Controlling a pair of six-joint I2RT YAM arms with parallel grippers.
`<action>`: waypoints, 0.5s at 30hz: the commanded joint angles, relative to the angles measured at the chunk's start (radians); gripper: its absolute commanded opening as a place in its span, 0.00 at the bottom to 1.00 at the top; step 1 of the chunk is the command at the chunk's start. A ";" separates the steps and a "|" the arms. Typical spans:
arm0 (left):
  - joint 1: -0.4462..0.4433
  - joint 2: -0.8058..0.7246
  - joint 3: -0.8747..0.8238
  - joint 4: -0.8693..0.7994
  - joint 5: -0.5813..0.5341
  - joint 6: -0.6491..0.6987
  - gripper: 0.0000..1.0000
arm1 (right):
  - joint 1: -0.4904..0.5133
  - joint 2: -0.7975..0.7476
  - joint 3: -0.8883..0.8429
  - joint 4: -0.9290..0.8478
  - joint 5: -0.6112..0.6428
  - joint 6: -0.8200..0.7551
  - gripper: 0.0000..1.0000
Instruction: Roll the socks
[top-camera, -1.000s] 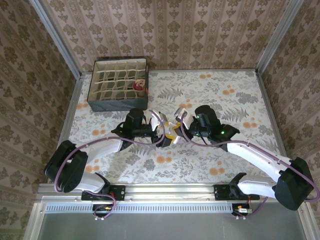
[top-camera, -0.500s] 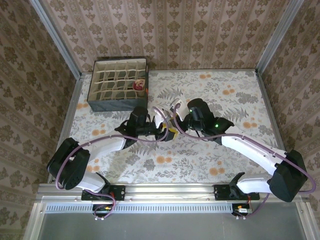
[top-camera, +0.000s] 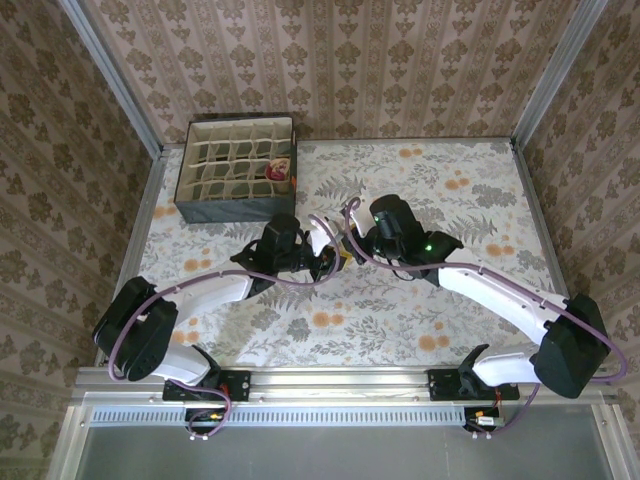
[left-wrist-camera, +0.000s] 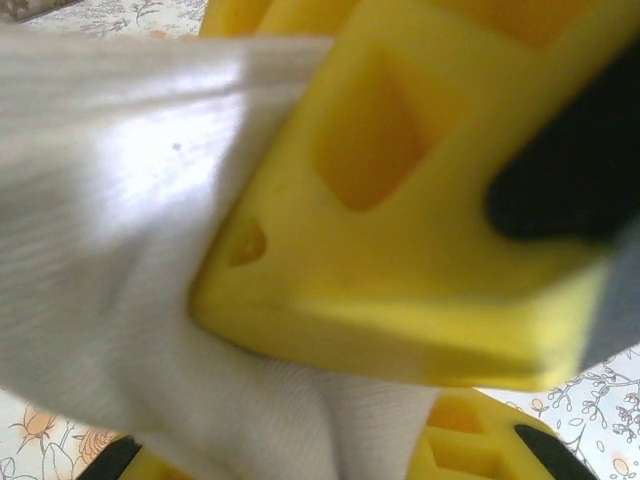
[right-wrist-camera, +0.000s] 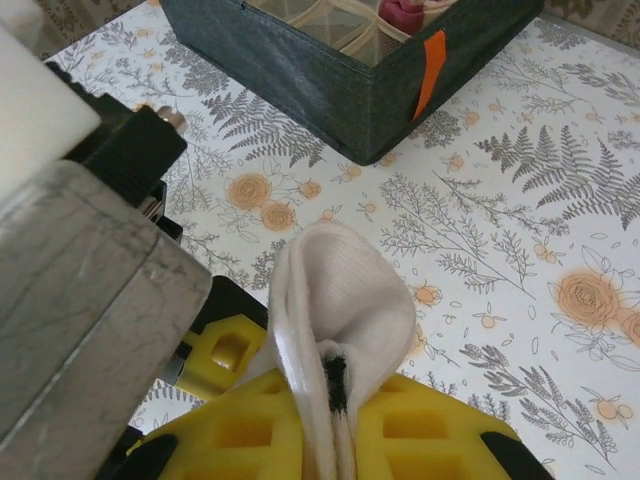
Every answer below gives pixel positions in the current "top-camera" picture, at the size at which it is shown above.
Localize aluminium frame strut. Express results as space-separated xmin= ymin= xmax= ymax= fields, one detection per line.
xmin=45 ymin=403 xmax=94 ymax=480
xmin=589 ymin=403 xmax=629 ymax=480

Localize long aluminium mounting rail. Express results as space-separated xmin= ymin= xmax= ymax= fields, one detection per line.
xmin=69 ymin=365 xmax=615 ymax=407

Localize grey fabric organizer box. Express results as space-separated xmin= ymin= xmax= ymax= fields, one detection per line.
xmin=173 ymin=113 xmax=300 ymax=225

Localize small black connector box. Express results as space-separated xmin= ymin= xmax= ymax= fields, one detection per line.
xmin=184 ymin=407 xmax=227 ymax=437

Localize floral print tablecloth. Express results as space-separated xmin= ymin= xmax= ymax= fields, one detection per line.
xmin=113 ymin=138 xmax=577 ymax=370

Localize thin aluminium table edge rail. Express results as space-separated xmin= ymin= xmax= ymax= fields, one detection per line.
xmin=297 ymin=133 xmax=516 ymax=147

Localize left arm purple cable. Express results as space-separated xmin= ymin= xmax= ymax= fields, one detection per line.
xmin=107 ymin=213 xmax=337 ymax=441

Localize aluminium frame post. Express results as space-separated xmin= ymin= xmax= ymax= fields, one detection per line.
xmin=509 ymin=0 xmax=615 ymax=150
xmin=55 ymin=0 xmax=167 ymax=157

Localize grey metal panel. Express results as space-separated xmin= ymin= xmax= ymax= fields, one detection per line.
xmin=74 ymin=424 xmax=617 ymax=480

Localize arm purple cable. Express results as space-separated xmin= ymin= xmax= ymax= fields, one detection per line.
xmin=343 ymin=196 xmax=630 ymax=441
xmin=107 ymin=213 xmax=337 ymax=441

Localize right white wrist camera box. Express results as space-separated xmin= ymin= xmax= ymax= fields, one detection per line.
xmin=343 ymin=198 xmax=364 ymax=236

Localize black connector box white plug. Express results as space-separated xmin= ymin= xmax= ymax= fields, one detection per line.
xmin=463 ymin=407 xmax=506 ymax=434

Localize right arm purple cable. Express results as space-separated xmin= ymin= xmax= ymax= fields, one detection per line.
xmin=343 ymin=196 xmax=630 ymax=441

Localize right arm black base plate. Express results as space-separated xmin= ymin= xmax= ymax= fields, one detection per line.
xmin=427 ymin=368 xmax=521 ymax=402

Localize beige sock with maroon toe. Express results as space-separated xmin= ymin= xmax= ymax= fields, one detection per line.
xmin=266 ymin=156 xmax=292 ymax=182

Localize slotted grey cable duct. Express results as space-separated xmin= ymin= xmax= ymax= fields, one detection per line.
xmin=89 ymin=405 xmax=506 ymax=427

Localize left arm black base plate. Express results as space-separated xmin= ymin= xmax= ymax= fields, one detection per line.
xmin=163 ymin=368 xmax=252 ymax=402

